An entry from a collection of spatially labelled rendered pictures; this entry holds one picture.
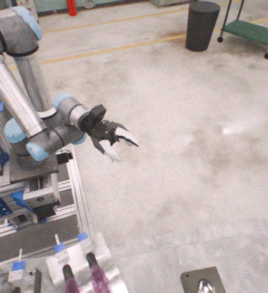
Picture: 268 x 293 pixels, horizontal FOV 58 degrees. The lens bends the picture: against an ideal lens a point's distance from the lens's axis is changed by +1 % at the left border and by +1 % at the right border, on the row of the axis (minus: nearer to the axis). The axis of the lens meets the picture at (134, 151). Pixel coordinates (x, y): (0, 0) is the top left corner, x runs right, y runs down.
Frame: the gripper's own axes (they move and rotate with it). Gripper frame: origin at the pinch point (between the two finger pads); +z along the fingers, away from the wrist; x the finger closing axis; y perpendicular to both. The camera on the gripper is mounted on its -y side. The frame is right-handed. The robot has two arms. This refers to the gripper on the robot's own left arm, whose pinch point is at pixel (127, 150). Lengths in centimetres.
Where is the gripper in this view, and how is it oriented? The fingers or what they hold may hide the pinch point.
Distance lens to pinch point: 69.5
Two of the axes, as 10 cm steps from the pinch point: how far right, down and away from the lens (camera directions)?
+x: -7.1, 6.1, -3.5
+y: 1.0, 5.8, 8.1
